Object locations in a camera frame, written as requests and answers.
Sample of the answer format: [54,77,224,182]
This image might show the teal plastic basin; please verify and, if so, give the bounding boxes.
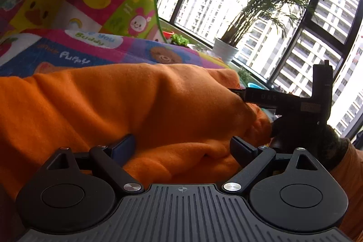
[246,83,269,92]

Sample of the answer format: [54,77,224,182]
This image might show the orange fleece garment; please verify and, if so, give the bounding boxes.
[0,63,277,203]

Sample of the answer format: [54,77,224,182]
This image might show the person's right hand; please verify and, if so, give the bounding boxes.
[269,114,326,153]

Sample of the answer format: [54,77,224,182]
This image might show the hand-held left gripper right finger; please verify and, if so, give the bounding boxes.
[223,136,327,193]

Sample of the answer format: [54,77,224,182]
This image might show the black window frame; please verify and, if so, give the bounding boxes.
[150,0,363,143]

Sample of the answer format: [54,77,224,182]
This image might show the person's right forearm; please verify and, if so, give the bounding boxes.
[323,124,363,242]

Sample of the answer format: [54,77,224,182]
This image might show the small dark green plant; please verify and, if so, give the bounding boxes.
[237,66,253,86]

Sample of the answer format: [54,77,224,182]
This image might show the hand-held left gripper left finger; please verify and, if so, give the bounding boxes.
[41,134,145,194]

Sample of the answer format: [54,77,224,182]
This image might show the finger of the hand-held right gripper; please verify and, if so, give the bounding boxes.
[228,87,247,103]

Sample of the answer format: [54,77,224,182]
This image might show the colourful cartoon printed blanket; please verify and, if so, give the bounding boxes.
[0,0,239,78]

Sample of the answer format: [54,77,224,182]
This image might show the small green leafy plant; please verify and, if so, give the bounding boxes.
[171,34,190,47]

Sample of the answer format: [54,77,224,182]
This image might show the apartment buildings outside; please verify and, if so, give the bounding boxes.
[159,0,363,135]

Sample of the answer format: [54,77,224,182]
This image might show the white plant pot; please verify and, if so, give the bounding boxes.
[211,37,239,64]

